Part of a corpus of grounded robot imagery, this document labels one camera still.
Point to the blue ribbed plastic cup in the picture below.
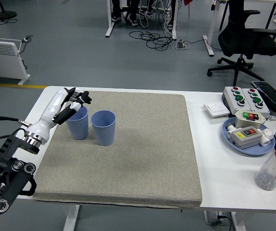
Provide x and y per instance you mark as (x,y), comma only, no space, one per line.
(104,134)
(78,130)

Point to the clear bottle with red cap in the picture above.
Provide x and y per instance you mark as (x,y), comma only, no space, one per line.
(271,173)

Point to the black fan stand base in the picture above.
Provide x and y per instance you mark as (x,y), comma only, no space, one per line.
(4,15)

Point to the white desk leg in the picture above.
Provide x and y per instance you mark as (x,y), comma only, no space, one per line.
(209,45)

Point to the white wall switch panel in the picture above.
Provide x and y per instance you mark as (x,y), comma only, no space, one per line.
(216,108)

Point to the grey-brown fabric mat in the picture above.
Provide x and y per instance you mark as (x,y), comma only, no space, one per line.
(138,156)

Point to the black office chair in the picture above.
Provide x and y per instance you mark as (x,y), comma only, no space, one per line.
(246,41)

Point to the grey four-button control box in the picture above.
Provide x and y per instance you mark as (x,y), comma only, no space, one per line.
(231,92)
(263,108)

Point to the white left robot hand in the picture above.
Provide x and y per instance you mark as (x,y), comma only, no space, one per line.
(49,113)

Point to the blue round plate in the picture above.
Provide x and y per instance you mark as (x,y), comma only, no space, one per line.
(253,151)

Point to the white table leg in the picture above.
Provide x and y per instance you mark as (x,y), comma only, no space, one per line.
(238,222)
(71,219)

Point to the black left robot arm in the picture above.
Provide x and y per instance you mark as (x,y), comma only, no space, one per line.
(10,173)

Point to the grey switch box yellow label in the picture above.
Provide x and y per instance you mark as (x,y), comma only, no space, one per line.
(246,140)

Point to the white desk frame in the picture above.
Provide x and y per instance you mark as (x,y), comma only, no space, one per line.
(109,21)

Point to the person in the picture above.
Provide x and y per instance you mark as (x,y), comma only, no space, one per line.
(116,9)

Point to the black wrapped keyboard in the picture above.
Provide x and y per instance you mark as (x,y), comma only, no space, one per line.
(272,95)

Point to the floor power outlet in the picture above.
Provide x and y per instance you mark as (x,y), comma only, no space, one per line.
(28,38)

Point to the white switch box green red buttons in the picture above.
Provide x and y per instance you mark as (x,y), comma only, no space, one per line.
(242,121)

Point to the white plastic pipe fitting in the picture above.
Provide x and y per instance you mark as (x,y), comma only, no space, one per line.
(230,130)
(267,137)

